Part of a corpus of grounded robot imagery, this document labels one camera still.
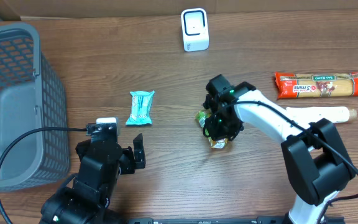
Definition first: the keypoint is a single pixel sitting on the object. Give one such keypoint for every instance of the white cream tube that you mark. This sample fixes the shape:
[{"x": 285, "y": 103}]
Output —
[{"x": 335, "y": 114}]

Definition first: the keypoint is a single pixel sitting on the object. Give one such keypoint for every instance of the orange spaghetti packet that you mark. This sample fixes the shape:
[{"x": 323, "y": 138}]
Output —
[{"x": 316, "y": 85}]

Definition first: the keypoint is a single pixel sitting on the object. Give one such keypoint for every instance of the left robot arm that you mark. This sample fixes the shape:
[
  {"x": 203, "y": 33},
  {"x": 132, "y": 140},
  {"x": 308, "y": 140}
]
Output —
[{"x": 84, "y": 197}]

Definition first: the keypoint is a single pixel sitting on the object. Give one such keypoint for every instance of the green snack packet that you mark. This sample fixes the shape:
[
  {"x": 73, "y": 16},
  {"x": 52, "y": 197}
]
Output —
[{"x": 201, "y": 117}]

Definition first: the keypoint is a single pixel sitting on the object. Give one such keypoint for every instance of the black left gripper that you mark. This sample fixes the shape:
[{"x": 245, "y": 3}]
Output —
[{"x": 130, "y": 163}]

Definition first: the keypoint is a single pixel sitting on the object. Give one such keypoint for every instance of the light blue wipes packet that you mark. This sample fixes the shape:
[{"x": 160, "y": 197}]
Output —
[{"x": 140, "y": 108}]

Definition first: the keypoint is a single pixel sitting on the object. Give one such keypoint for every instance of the white barcode scanner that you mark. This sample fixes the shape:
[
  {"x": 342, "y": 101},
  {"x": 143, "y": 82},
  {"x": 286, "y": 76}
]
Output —
[{"x": 195, "y": 32}]

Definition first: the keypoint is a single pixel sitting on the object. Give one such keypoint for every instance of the grey plastic mesh basket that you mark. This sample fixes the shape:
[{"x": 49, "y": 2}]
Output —
[{"x": 34, "y": 148}]

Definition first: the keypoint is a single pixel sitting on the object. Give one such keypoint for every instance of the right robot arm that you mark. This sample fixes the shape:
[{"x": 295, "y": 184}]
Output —
[{"x": 317, "y": 163}]

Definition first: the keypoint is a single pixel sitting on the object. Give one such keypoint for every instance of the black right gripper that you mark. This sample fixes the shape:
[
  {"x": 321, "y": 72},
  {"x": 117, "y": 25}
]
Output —
[{"x": 220, "y": 134}]

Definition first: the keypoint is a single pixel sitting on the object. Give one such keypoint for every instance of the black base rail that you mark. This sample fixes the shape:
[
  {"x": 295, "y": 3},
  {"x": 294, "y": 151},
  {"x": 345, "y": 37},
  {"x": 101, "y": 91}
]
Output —
[{"x": 259, "y": 220}]

